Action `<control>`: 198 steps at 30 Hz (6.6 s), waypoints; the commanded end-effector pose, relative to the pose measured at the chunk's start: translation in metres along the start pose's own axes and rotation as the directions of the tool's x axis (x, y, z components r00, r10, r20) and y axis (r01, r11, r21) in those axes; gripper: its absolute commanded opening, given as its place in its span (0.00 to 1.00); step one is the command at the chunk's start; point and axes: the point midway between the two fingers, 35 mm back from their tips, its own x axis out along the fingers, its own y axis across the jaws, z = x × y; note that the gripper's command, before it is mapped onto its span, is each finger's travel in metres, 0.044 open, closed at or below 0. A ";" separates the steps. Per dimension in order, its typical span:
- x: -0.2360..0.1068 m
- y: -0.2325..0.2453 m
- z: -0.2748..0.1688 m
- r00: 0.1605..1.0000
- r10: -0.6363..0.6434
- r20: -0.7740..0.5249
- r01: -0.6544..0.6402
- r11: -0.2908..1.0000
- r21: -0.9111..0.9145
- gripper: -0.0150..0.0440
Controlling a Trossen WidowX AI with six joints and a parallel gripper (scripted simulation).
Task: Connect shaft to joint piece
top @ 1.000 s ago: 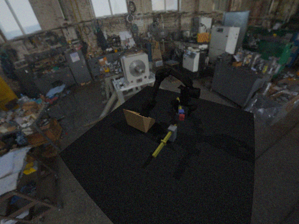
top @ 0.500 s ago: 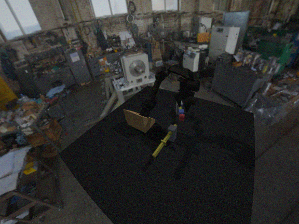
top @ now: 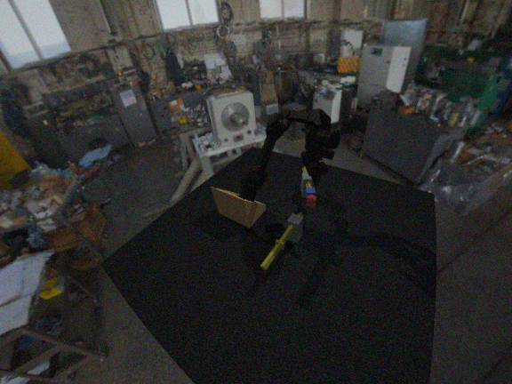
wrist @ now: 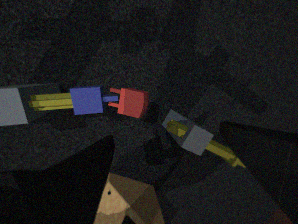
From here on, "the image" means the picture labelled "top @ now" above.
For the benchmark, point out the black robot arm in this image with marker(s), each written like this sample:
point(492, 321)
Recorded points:
point(327, 138)

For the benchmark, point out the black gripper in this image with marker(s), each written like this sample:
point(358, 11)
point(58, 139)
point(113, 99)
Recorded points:
point(311, 158)

